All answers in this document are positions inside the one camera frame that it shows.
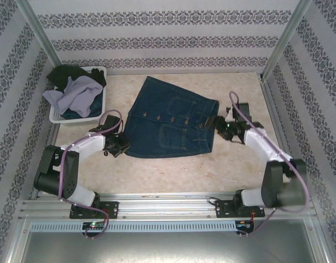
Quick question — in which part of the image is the aluminium frame post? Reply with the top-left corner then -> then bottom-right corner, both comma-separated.
19,0 -> 62,68
259,0 -> 314,82

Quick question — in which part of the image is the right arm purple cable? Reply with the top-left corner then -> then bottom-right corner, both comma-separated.
228,91 -> 311,238

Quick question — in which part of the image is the lavender skirt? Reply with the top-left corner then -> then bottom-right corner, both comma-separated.
42,76 -> 103,117

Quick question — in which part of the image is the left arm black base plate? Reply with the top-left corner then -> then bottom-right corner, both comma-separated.
69,201 -> 120,220

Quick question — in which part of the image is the white plastic basket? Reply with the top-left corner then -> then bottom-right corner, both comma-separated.
49,65 -> 108,126

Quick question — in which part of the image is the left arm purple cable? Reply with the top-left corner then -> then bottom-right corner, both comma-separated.
58,108 -> 124,241

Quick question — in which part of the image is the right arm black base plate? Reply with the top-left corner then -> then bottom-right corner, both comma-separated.
215,199 -> 266,219

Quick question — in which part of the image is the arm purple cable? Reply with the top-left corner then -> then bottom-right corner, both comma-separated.
228,91 -> 311,238
58,108 -> 124,241

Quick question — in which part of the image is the denim skirt with pockets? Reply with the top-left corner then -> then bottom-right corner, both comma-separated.
123,76 -> 220,159

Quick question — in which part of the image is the grey sheet metal panel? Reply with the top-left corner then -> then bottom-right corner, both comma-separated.
9,215 -> 332,263

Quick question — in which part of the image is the white slotted cable duct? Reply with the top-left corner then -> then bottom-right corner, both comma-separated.
30,221 -> 237,232

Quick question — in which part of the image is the aluminium mounting rail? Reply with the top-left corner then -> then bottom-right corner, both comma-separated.
19,192 -> 314,221

